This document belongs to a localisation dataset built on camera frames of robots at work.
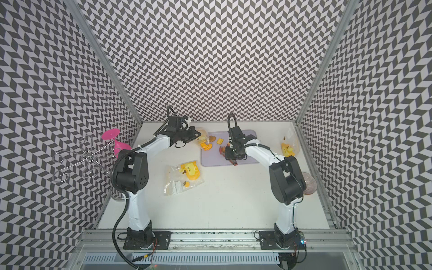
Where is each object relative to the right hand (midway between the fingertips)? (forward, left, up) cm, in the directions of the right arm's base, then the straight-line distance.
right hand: (229, 158), depth 92 cm
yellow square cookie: (+17, +6, -6) cm, 19 cm away
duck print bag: (-8, +27, -5) cm, 28 cm away
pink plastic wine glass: (-2, +51, +25) cm, 57 cm away
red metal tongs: (-4, -2, +4) cm, 6 cm away
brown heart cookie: (+18, +11, -5) cm, 22 cm away
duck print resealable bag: (+6, -34, +3) cm, 35 cm away
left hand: (+14, +16, +5) cm, 22 cm away
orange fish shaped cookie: (+11, +14, -4) cm, 18 cm away
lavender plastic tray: (+7, +10, -8) cm, 15 cm away
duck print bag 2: (+14, +16, -1) cm, 21 cm away
